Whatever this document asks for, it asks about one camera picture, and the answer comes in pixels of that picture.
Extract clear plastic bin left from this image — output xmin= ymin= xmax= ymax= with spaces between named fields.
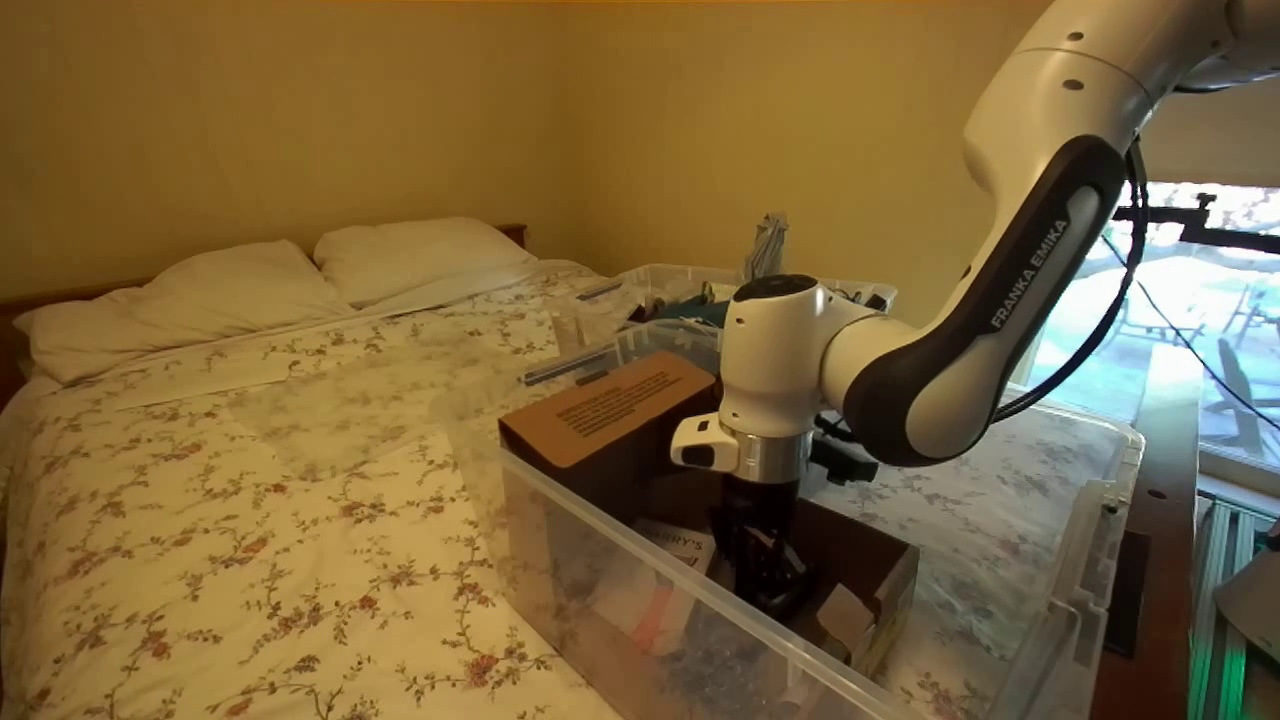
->
xmin=499 ymin=356 xmax=1153 ymax=720

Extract clear plastic bin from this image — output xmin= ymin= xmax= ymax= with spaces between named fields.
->
xmin=553 ymin=258 xmax=900 ymax=403
xmin=499 ymin=356 xmax=1153 ymax=720

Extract floral bedspread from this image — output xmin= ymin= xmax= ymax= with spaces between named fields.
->
xmin=2 ymin=258 xmax=612 ymax=720

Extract white pillow far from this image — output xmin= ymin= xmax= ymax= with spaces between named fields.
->
xmin=312 ymin=217 xmax=527 ymax=308

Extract white pillow near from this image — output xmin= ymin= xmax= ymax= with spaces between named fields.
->
xmin=17 ymin=239 xmax=353 ymax=383

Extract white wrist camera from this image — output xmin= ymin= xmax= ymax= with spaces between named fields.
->
xmin=668 ymin=411 xmax=739 ymax=471

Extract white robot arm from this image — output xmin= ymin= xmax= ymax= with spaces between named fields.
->
xmin=672 ymin=0 xmax=1280 ymax=618

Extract clear zip pouch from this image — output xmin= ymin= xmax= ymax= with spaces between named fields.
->
xmin=744 ymin=212 xmax=789 ymax=278

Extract wooden bed footboard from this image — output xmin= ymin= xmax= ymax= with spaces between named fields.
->
xmin=1090 ymin=349 xmax=1205 ymax=720

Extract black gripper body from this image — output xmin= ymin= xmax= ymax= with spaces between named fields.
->
xmin=710 ymin=479 xmax=815 ymax=618

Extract clear plastic bin right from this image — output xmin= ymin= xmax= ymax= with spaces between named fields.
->
xmin=553 ymin=258 xmax=900 ymax=403

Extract brown cardboard box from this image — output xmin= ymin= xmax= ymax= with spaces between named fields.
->
xmin=495 ymin=353 xmax=920 ymax=677

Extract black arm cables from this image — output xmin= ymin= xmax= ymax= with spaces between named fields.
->
xmin=994 ymin=143 xmax=1280 ymax=444

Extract white pillow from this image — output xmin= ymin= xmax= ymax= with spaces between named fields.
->
xmin=17 ymin=239 xmax=353 ymax=383
xmin=312 ymin=217 xmax=527 ymax=308

